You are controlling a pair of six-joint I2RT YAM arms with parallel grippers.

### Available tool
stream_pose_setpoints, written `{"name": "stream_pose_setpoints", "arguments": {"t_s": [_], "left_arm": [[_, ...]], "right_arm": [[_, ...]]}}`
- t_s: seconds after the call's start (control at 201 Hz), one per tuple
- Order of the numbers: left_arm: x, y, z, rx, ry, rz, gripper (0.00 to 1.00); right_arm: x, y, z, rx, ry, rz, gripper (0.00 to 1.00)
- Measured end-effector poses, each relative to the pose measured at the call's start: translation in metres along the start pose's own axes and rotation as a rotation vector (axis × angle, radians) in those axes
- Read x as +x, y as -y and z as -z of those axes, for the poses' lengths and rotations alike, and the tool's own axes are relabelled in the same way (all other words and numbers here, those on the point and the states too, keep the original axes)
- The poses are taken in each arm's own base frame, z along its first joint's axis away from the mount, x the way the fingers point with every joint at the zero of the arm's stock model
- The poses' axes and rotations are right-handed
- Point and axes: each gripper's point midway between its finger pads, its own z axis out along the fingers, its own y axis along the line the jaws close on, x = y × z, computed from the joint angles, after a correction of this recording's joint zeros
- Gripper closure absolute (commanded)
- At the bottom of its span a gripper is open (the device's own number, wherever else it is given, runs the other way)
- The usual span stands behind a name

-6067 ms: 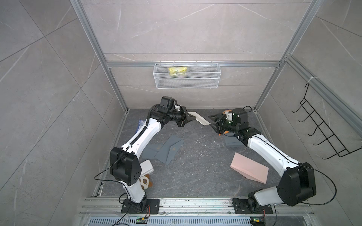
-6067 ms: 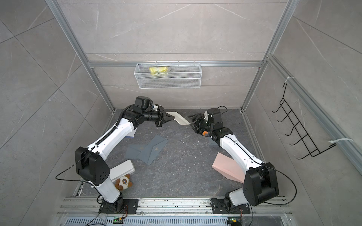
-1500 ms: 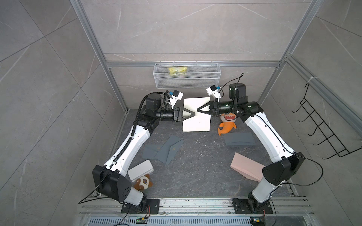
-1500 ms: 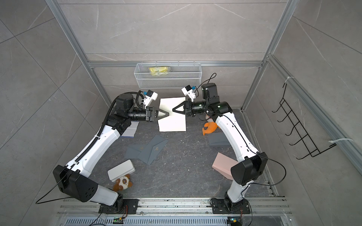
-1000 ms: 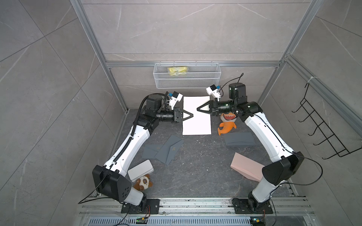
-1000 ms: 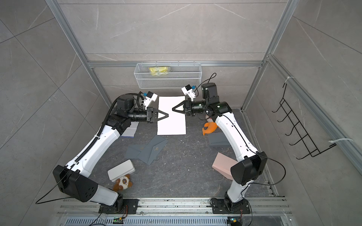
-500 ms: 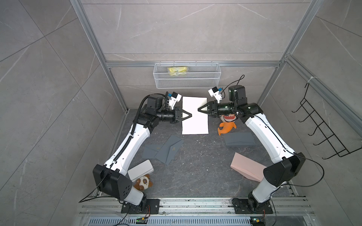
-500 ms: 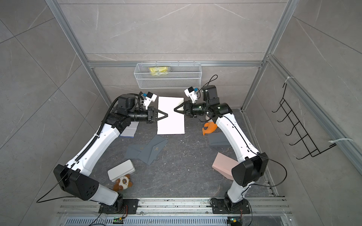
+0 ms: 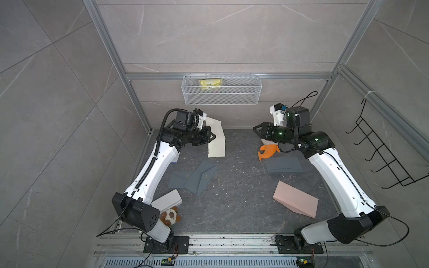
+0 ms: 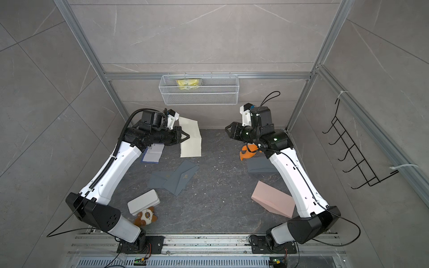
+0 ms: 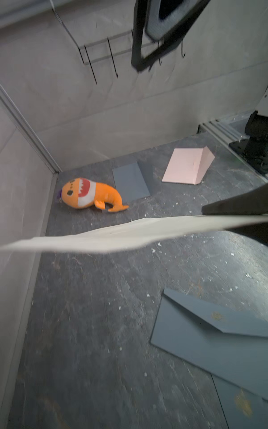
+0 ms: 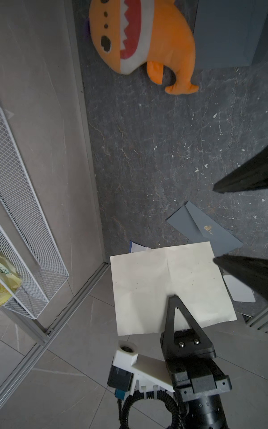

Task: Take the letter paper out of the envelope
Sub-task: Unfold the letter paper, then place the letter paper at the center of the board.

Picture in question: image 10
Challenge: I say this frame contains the grey envelope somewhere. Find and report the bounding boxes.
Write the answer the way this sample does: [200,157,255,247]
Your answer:
[246,157,278,174]
[147,172,173,189]
[163,160,200,196]

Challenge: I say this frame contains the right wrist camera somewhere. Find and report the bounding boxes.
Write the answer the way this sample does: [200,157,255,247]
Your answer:
[240,103,257,127]

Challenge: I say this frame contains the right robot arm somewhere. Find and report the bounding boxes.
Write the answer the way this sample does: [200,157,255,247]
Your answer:
[225,90,342,248]

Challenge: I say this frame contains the brown panda plush toy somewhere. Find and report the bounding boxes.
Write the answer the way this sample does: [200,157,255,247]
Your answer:
[134,207,158,227]

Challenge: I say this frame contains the black wire hook rack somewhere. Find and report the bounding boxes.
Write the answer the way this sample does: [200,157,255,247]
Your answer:
[322,99,399,190]

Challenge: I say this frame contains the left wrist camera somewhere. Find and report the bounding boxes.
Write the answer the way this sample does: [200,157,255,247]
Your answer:
[164,109,179,130]

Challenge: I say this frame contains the white rectangular box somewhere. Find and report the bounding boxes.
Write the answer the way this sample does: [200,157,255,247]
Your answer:
[127,189,160,216]

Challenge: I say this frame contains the pink envelope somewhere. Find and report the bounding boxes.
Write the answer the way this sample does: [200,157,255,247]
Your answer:
[251,181,296,218]

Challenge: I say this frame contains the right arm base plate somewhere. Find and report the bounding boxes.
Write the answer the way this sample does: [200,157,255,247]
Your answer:
[248,234,297,254]

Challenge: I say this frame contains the orange shark plush toy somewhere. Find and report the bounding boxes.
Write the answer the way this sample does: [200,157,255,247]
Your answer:
[239,144,261,161]

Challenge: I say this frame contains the cream letter paper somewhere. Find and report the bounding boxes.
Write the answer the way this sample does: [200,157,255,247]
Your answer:
[179,117,202,158]

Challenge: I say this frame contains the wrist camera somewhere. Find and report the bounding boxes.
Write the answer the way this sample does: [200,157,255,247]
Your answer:
[240,103,257,127]
[164,109,179,130]

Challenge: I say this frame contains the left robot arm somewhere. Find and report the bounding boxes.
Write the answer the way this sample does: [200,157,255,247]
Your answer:
[65,108,190,243]

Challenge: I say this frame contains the yellow packet in basket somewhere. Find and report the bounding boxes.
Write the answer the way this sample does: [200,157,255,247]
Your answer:
[176,79,202,90]

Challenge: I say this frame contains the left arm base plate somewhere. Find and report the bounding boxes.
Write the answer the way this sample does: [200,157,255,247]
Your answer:
[116,236,165,254]

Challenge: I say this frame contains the white wire mesh basket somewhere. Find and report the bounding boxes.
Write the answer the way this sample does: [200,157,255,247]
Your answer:
[159,74,240,106]

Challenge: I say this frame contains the aluminium rail base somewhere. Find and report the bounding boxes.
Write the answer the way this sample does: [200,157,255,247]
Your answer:
[60,233,351,268]

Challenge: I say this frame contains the blue bordered letter paper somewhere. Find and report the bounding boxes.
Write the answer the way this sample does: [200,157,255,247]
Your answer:
[141,144,164,164]

